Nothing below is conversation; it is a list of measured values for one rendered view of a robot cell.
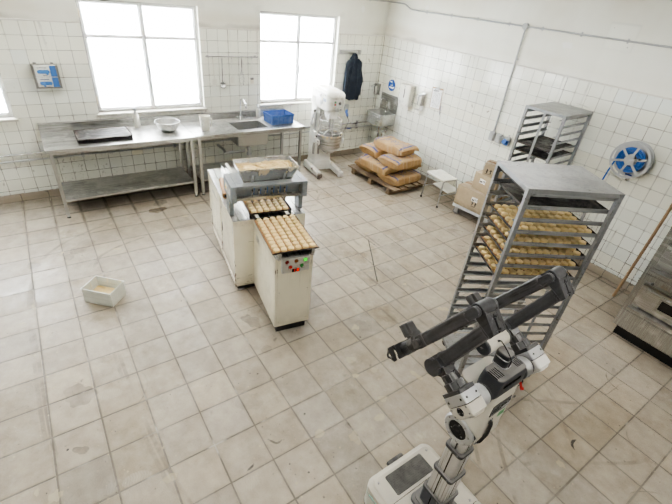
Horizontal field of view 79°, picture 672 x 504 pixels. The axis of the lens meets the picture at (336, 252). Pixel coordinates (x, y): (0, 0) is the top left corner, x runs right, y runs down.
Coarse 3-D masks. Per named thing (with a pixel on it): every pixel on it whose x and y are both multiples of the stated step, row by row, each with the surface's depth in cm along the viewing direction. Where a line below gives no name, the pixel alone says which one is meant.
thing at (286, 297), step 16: (256, 240) 381; (256, 256) 392; (272, 256) 338; (288, 256) 335; (256, 272) 403; (272, 272) 345; (304, 272) 351; (272, 288) 354; (288, 288) 353; (304, 288) 361; (272, 304) 363; (288, 304) 363; (304, 304) 371; (272, 320) 372; (288, 320) 373; (304, 320) 387
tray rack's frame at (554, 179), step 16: (512, 176) 266; (528, 176) 265; (544, 176) 268; (560, 176) 271; (576, 176) 274; (592, 176) 277; (544, 192) 249; (560, 192) 250; (576, 192) 251; (592, 192) 252; (608, 192) 254; (608, 224) 265; (592, 256) 279; (448, 336) 374; (544, 336) 323; (464, 368) 343
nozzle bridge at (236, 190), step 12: (228, 180) 367; (240, 180) 370; (276, 180) 378; (288, 180) 380; (300, 180) 383; (228, 192) 369; (240, 192) 371; (264, 192) 381; (276, 192) 386; (288, 192) 389; (300, 192) 392; (228, 204) 379; (300, 204) 407
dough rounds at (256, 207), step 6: (270, 198) 404; (276, 198) 407; (246, 204) 392; (252, 204) 389; (258, 204) 390; (264, 204) 391; (270, 204) 392; (276, 204) 393; (282, 204) 395; (252, 210) 378; (258, 210) 380; (264, 210) 383; (270, 210) 386; (276, 210) 387
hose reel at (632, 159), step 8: (624, 144) 448; (632, 144) 451; (640, 144) 436; (616, 152) 465; (624, 152) 450; (632, 152) 446; (640, 152) 440; (648, 152) 432; (616, 160) 458; (624, 160) 452; (632, 160) 445; (640, 160) 438; (648, 160) 434; (608, 168) 471; (616, 168) 469; (624, 168) 455; (632, 168) 448; (640, 168) 443; (648, 168) 444; (624, 176) 456; (632, 176) 449
